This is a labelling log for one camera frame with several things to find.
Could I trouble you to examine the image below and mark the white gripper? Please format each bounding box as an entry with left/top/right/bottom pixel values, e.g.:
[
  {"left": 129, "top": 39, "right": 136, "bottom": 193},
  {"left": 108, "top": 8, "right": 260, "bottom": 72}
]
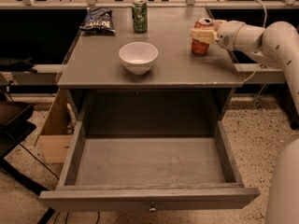
[{"left": 191, "top": 20, "right": 245, "bottom": 50}]

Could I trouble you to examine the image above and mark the red coke can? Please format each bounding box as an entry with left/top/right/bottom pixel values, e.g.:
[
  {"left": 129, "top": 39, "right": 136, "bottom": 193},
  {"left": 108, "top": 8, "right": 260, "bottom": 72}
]
[{"left": 191, "top": 18, "right": 214, "bottom": 55}]

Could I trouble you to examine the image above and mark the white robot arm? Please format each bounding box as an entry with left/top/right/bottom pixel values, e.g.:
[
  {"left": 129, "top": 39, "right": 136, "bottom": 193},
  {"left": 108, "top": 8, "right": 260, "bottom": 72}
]
[{"left": 191, "top": 20, "right": 299, "bottom": 224}]

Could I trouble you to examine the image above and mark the green soda can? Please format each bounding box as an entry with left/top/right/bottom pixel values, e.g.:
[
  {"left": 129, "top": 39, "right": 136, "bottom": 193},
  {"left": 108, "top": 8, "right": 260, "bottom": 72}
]
[{"left": 132, "top": 0, "right": 148, "bottom": 33}]

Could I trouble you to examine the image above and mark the open grey top drawer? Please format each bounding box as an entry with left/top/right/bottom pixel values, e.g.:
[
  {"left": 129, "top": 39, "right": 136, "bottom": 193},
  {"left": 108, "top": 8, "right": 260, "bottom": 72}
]
[{"left": 40, "top": 91, "right": 259, "bottom": 211}]

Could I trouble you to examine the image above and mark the white bowl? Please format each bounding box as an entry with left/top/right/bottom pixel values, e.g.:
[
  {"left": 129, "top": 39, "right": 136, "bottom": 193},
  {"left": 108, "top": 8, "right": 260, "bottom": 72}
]
[{"left": 119, "top": 42, "right": 159, "bottom": 75}]

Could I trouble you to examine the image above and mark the grey cabinet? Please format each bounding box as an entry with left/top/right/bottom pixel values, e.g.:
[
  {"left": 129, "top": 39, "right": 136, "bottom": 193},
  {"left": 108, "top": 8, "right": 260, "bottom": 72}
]
[{"left": 58, "top": 7, "right": 242, "bottom": 123}]

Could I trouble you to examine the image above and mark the blue chip bag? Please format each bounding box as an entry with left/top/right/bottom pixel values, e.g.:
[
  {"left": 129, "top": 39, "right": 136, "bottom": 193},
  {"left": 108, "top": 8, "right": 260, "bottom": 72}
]
[{"left": 79, "top": 7, "right": 115, "bottom": 34}]

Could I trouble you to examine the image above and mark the cardboard box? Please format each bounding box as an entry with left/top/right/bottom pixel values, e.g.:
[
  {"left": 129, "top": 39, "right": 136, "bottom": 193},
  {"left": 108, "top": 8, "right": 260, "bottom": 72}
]
[{"left": 38, "top": 90, "right": 76, "bottom": 163}]

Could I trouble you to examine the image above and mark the black chair base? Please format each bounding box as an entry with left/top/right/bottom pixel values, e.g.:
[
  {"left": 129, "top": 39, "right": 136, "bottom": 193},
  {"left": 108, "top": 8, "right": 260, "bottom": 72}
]
[{"left": 0, "top": 91, "right": 57, "bottom": 224}]

